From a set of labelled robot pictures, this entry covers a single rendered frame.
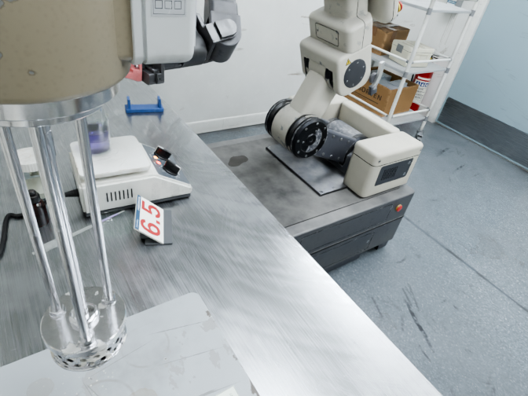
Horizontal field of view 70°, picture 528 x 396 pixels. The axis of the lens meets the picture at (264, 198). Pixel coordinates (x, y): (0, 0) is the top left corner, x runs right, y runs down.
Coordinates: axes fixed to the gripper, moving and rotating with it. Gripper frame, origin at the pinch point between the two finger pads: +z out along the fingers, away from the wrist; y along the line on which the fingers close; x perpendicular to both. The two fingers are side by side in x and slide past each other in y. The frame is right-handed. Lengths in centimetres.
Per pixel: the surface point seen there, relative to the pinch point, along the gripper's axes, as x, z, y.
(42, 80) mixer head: -15.2, 19.8, 41.7
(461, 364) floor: 101, -93, 71
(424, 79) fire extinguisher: 71, -301, -59
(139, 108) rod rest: 24.7, -22.3, -28.5
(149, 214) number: 23.0, -0.8, 12.6
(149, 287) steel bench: 25.2, 6.7, 24.9
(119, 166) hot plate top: 16.6, 0.3, 5.0
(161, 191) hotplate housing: 22.3, -5.7, 8.7
